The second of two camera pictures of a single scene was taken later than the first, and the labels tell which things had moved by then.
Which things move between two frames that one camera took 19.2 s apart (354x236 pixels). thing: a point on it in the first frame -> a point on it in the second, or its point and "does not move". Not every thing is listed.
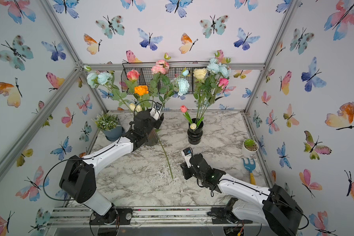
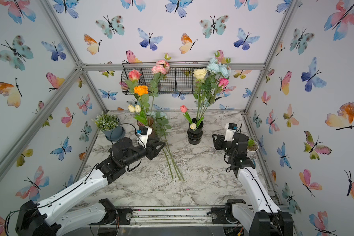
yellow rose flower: (199, 73) does not move
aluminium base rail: (148, 217) does not move
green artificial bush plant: (106, 121) does not move
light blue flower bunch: (215, 67) does not move
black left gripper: (159, 122) -> (151, 153)
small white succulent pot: (249, 148) does not move
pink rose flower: (132, 75) does not move
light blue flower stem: (94, 79) -> (168, 148)
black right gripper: (185, 170) -> (218, 145)
